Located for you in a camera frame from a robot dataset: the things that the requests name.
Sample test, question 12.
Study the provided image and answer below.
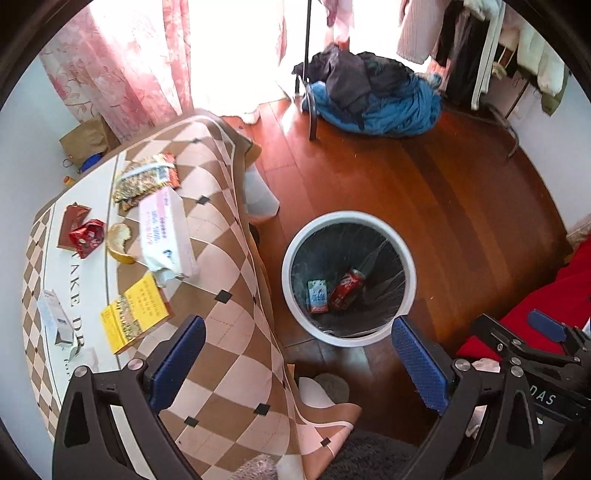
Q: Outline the red blanket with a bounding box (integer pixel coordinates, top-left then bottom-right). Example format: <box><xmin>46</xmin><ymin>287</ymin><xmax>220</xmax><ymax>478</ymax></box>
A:
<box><xmin>455</xmin><ymin>237</ymin><xmax>591</xmax><ymax>361</ymax></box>

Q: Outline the pomelo peel piece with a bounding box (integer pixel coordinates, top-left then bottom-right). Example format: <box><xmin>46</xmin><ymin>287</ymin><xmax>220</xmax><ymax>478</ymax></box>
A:
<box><xmin>106</xmin><ymin>223</ymin><xmax>135</xmax><ymax>264</ymax></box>

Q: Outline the dark grey fluffy rug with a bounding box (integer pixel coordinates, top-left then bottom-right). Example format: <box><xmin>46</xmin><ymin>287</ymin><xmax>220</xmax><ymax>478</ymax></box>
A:
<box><xmin>320</xmin><ymin>429</ymin><xmax>417</xmax><ymax>480</ymax></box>

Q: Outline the small white milk carton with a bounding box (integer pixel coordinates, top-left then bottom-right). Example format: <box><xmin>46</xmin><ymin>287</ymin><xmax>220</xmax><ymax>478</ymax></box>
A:
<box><xmin>308</xmin><ymin>280</ymin><xmax>329</xmax><ymax>314</ymax></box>

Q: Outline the dark red flat wrapper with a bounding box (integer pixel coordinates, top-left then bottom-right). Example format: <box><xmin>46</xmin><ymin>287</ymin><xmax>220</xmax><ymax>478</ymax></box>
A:
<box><xmin>57</xmin><ymin>203</ymin><xmax>91</xmax><ymax>251</ymax></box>

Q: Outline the black metal rack pole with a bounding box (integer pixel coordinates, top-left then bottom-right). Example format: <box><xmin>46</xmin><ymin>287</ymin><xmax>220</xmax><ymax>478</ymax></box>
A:
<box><xmin>294</xmin><ymin>0</ymin><xmax>318</xmax><ymax>142</ymax></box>

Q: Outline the red soda can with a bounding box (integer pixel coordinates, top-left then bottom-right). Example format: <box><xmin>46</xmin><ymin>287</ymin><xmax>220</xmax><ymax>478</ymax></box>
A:
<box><xmin>329</xmin><ymin>268</ymin><xmax>366</xmax><ymax>312</ymax></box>

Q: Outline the checkered brown table cloth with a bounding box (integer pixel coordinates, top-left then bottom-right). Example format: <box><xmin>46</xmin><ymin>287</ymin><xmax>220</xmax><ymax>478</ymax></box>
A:
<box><xmin>21</xmin><ymin>110</ymin><xmax>361</xmax><ymax>479</ymax></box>

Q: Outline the yellow book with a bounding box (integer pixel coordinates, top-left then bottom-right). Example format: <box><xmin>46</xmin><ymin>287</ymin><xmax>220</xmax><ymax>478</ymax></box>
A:
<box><xmin>100</xmin><ymin>272</ymin><xmax>170</xmax><ymax>354</ymax></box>

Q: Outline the grey slipper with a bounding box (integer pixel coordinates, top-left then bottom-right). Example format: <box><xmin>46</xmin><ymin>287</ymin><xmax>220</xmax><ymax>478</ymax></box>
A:
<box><xmin>314</xmin><ymin>373</ymin><xmax>349</xmax><ymax>404</ymax></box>

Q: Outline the blue and dark clothes pile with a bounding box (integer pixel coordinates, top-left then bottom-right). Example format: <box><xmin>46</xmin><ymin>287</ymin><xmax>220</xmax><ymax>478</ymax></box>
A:
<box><xmin>308</xmin><ymin>44</ymin><xmax>442</xmax><ymax>138</ymax></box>

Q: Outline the crumpled red snack wrapper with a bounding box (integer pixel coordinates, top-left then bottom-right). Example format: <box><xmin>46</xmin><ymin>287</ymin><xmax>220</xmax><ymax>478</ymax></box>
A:
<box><xmin>69</xmin><ymin>219</ymin><xmax>105</xmax><ymax>259</ymax></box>

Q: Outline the small white medicine box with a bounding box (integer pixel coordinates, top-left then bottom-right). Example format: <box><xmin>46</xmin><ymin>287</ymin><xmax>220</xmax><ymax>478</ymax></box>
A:
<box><xmin>37</xmin><ymin>290</ymin><xmax>75</xmax><ymax>347</ymax></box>

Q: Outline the white table leg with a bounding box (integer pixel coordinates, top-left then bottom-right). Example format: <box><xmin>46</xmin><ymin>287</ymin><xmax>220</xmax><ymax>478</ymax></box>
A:
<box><xmin>243</xmin><ymin>165</ymin><xmax>280</xmax><ymax>223</ymax></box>

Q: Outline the white round trash bin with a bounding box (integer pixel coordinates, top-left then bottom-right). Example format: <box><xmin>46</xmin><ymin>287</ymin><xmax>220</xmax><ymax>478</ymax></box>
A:
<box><xmin>281</xmin><ymin>211</ymin><xmax>417</xmax><ymax>348</ymax></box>

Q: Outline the pink floral curtain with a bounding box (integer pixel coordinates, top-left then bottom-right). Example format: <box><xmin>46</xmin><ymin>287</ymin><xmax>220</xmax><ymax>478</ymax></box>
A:
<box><xmin>38</xmin><ymin>1</ymin><xmax>287</xmax><ymax>140</ymax></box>

